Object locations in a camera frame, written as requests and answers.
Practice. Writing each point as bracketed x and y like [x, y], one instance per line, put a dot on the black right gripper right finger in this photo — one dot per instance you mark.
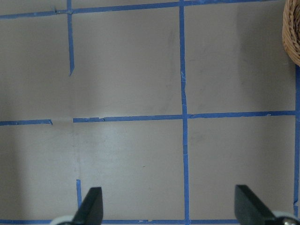
[249, 209]

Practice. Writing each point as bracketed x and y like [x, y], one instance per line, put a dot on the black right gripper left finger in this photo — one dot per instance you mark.
[91, 210]

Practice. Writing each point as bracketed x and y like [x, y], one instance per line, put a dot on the woven wicker basket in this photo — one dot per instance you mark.
[291, 30]

